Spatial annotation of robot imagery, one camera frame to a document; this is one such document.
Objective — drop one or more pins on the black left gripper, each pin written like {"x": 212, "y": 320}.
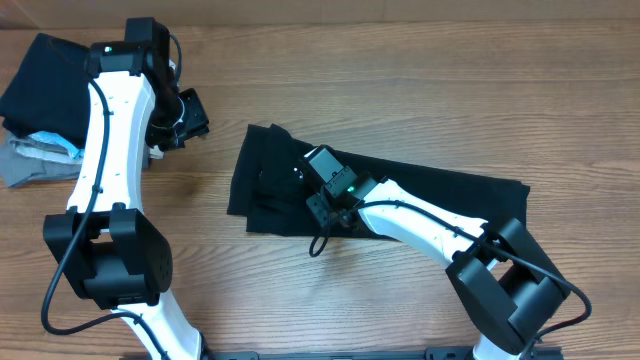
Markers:
{"x": 198, "y": 124}

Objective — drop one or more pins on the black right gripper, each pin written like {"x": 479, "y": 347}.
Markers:
{"x": 327, "y": 219}

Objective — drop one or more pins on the black polo shirt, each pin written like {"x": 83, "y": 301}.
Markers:
{"x": 268, "y": 190}

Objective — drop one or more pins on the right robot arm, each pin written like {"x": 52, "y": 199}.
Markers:
{"x": 507, "y": 284}

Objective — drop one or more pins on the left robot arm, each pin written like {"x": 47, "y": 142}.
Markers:
{"x": 104, "y": 245}

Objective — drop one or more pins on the light blue cloth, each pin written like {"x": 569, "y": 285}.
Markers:
{"x": 50, "y": 138}

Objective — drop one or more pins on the black folded garment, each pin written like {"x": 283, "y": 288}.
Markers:
{"x": 50, "y": 91}

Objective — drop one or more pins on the grey folded garment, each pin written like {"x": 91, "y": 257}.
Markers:
{"x": 24, "y": 160}

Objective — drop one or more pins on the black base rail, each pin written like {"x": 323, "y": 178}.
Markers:
{"x": 433, "y": 353}

